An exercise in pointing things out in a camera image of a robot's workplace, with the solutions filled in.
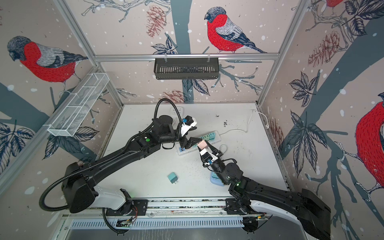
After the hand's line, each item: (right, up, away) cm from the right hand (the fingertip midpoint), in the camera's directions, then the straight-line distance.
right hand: (202, 144), depth 70 cm
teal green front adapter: (-16, -21, +11) cm, 29 cm away
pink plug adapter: (0, 0, -2) cm, 2 cm away
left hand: (-2, +5, -2) cm, 6 cm away
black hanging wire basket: (-10, +48, +36) cm, 61 cm away
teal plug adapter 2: (+3, 0, +22) cm, 22 cm away
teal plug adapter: (+7, +1, +23) cm, 24 cm away
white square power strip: (-16, +18, +44) cm, 50 cm away
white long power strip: (+11, -2, +27) cm, 29 cm away
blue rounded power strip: (+7, -22, +9) cm, 25 cm away
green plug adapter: (+5, 0, +22) cm, 23 cm away
